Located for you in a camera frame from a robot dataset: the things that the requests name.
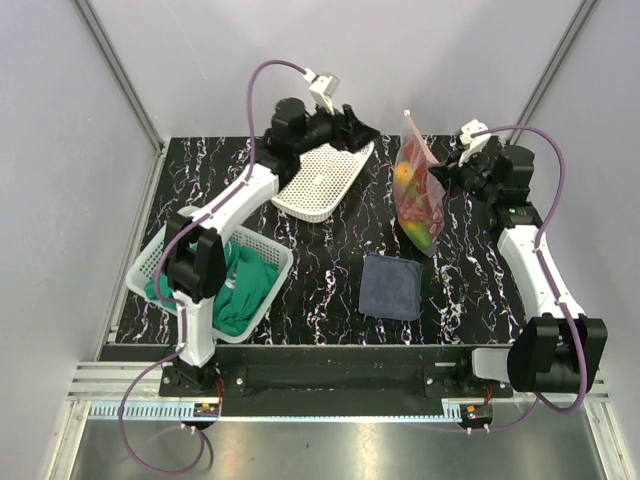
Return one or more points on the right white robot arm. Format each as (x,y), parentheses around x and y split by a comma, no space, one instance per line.
(559,349)

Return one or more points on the fake green fruit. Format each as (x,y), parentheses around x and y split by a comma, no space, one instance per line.
(419,235)

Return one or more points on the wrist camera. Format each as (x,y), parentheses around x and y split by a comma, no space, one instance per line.
(321,87)
(473,137)

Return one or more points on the aluminium frame rail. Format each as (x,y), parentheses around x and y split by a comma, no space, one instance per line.
(105,47)

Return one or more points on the white rectangular laundry basket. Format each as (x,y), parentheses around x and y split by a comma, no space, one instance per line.
(140,276)

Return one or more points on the white oval perforated basket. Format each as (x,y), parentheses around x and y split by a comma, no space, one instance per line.
(324,178)

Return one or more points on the fake red grapes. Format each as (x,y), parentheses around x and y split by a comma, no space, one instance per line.
(419,201)

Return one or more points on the green cloth garment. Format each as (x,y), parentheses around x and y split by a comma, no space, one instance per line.
(248,281)

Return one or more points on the clear zip top bag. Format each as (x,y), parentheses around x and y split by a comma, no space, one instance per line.
(410,130)

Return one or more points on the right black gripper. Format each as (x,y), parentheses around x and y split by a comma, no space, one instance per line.
(452,175)

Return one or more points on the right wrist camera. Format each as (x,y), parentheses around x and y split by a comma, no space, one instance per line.
(473,137)

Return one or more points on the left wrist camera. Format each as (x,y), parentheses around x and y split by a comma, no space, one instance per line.
(321,87)

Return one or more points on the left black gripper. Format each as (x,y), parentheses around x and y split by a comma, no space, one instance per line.
(348,131)

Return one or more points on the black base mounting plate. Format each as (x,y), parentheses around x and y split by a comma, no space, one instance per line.
(242,380)

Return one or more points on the folded dark blue towel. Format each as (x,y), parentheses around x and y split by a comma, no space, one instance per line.
(390,288)

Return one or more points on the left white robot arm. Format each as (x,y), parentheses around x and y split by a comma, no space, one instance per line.
(193,260)

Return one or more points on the fake orange fruit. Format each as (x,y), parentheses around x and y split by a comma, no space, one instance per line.
(403,173)

